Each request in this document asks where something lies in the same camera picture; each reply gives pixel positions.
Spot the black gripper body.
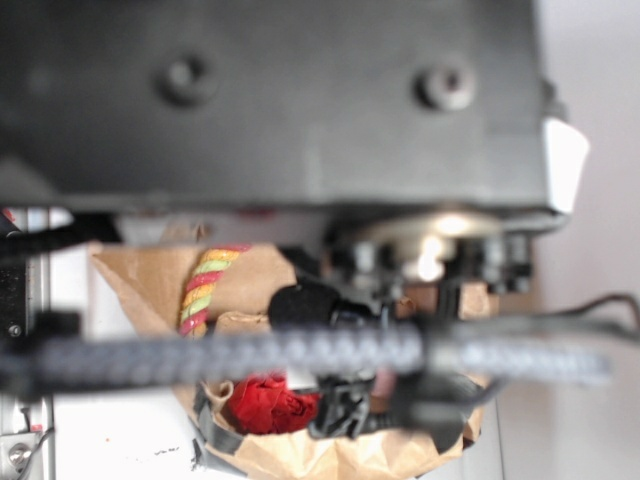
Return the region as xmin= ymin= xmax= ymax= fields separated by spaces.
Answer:
xmin=269 ymin=210 xmax=532 ymax=439

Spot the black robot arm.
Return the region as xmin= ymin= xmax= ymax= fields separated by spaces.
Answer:
xmin=1 ymin=1 xmax=608 ymax=437

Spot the red crumpled paper ball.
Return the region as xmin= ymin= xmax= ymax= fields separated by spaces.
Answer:
xmin=226 ymin=374 xmax=320 ymax=435

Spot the brown paper bag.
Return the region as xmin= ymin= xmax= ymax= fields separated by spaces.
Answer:
xmin=93 ymin=244 xmax=484 ymax=480

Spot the white plastic tray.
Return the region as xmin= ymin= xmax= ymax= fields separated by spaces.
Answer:
xmin=46 ymin=209 xmax=506 ymax=480

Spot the multicolour twisted rope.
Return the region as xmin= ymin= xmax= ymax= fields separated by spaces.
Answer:
xmin=177 ymin=243 xmax=252 ymax=338

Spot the black mounting bracket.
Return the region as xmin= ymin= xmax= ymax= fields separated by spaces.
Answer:
xmin=1 ymin=209 xmax=29 ymax=340

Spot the aluminium frame rail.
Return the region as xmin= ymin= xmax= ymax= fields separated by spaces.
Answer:
xmin=1 ymin=207 xmax=55 ymax=479

